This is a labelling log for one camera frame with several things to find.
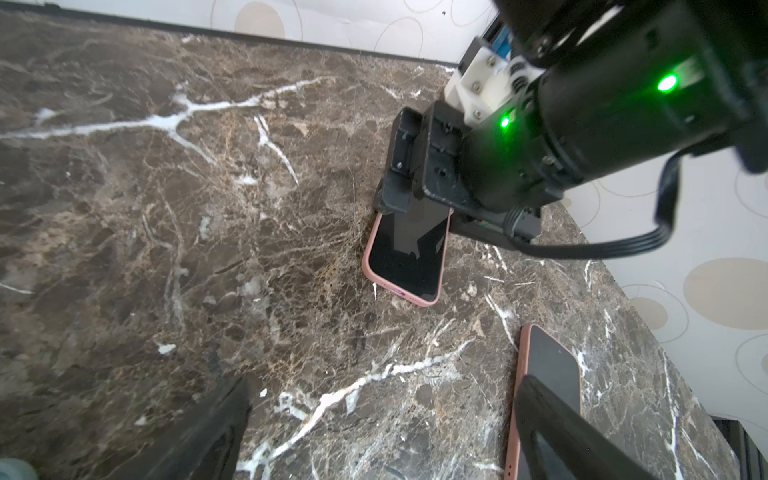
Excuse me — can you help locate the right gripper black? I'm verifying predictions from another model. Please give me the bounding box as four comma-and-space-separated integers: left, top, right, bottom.
374, 100, 564, 240

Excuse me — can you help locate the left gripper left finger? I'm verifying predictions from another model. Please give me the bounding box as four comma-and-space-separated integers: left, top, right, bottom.
110, 376, 251, 480

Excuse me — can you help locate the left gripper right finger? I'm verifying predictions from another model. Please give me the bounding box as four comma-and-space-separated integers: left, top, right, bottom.
514, 375, 653, 479

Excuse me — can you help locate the pink cased smartphone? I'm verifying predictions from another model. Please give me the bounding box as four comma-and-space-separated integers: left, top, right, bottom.
362, 200, 451, 307

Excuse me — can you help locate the light blue phone case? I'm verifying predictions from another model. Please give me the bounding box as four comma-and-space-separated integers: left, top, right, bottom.
0, 458, 39, 480

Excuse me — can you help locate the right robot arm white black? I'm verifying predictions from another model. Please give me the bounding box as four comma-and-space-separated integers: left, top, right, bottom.
374, 1, 767, 239

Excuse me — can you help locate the black smartphone rose edge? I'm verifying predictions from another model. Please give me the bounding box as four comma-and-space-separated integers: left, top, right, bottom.
504, 323, 582, 480

